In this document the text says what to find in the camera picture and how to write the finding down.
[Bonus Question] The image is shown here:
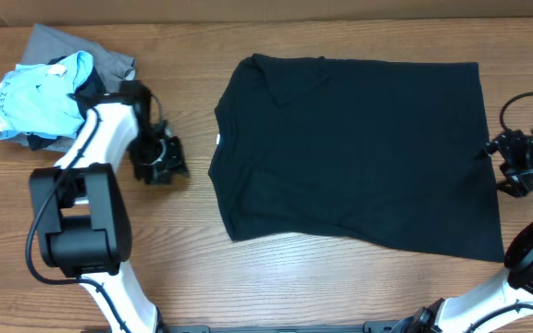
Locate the grey folded garment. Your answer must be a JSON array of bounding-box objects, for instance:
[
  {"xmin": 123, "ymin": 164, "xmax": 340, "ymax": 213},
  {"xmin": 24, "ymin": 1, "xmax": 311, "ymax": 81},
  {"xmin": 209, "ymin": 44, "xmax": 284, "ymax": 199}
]
[{"xmin": 1, "ymin": 24, "xmax": 135, "ymax": 147}]

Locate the black t-shirt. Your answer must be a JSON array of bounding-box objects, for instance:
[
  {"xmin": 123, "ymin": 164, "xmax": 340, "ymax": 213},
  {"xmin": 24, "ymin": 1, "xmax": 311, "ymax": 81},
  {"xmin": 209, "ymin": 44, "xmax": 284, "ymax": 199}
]
[{"xmin": 208, "ymin": 54, "xmax": 504, "ymax": 263}]

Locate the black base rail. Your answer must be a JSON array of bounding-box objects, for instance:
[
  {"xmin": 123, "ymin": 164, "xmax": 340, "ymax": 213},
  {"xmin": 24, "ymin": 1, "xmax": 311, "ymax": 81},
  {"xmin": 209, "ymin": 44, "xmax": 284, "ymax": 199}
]
[{"xmin": 157, "ymin": 320, "xmax": 398, "ymax": 333}]

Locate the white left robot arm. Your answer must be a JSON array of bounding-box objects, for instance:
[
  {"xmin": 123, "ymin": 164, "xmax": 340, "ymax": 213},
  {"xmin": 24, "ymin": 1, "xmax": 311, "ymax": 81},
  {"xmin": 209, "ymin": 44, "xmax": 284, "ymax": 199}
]
[{"xmin": 24, "ymin": 92, "xmax": 190, "ymax": 332}]

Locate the light blue shirt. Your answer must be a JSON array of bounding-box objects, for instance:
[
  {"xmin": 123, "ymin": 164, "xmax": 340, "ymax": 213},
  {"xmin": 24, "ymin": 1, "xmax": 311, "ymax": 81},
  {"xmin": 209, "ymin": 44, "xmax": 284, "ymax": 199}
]
[{"xmin": 0, "ymin": 51, "xmax": 93, "ymax": 140}]

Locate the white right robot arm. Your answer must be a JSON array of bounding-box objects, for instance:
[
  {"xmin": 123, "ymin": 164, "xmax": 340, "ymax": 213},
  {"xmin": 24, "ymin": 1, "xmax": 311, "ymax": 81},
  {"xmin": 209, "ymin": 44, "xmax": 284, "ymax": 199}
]
[{"xmin": 391, "ymin": 128, "xmax": 533, "ymax": 332}]

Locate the black garment in pile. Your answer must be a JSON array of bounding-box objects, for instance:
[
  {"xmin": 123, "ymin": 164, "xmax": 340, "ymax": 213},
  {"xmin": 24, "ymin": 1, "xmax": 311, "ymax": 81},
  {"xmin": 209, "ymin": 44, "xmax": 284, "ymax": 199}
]
[{"xmin": 27, "ymin": 68, "xmax": 106, "ymax": 152}]

